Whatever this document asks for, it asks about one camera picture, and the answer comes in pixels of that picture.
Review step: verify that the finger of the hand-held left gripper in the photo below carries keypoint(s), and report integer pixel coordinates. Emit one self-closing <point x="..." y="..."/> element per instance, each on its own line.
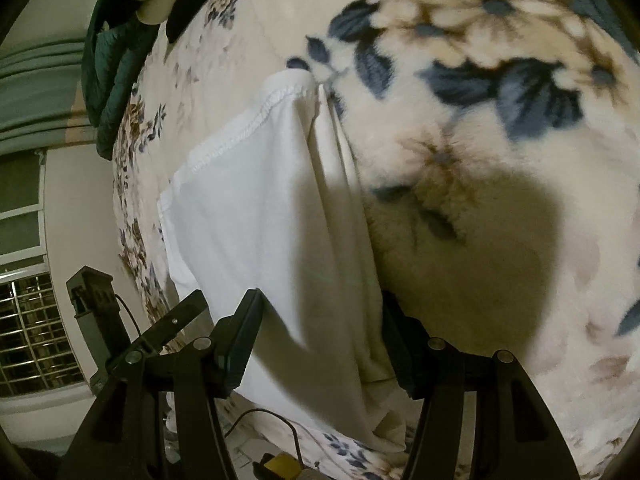
<point x="175" y="319"/>

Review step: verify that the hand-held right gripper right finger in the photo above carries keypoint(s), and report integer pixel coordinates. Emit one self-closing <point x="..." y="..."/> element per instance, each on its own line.
<point x="400" y="350"/>

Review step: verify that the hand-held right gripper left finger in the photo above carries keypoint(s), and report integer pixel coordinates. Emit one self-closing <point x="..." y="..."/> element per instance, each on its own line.
<point x="240" y="345"/>

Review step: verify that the white t-shirt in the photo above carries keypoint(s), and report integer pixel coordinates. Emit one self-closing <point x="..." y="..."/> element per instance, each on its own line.
<point x="260" y="240"/>

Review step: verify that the metal window grille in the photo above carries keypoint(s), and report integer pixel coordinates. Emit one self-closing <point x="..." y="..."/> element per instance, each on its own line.
<point x="35" y="330"/>

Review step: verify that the yellow box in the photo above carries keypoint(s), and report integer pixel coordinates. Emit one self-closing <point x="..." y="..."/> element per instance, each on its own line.
<point x="280" y="466"/>

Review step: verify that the floral fleece blanket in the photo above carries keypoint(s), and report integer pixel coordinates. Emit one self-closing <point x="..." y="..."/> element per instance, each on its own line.
<point x="500" y="160"/>

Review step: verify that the light green curtain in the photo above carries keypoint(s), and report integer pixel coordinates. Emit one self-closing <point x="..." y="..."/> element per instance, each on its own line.
<point x="40" y="90"/>

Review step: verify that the dark green quilted jacket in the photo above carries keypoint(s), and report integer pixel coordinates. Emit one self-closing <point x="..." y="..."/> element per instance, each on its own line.
<point x="115" y="60"/>

